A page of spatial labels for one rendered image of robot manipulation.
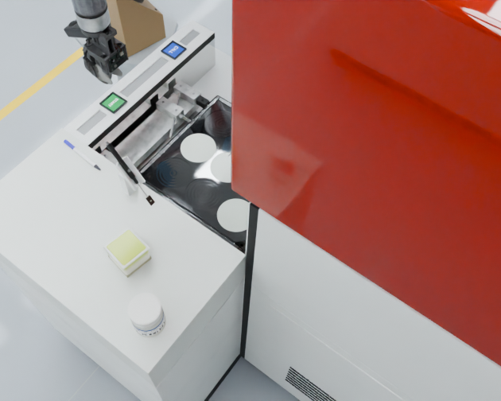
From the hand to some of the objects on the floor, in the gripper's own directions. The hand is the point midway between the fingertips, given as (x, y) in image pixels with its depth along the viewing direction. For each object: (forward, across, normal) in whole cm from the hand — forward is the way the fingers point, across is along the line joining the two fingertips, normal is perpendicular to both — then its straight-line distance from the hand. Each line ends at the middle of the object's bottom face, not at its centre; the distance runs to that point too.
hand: (105, 78), depth 147 cm
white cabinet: (+106, -1, -26) cm, 109 cm away
